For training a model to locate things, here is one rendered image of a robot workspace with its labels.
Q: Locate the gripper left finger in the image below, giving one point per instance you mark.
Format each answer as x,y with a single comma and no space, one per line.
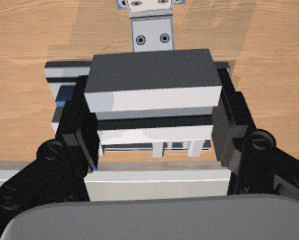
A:
51,177

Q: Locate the grey slotted metal block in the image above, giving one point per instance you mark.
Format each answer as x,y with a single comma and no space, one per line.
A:
153,96

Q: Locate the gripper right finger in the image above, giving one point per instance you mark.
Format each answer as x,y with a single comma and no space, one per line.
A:
257,166

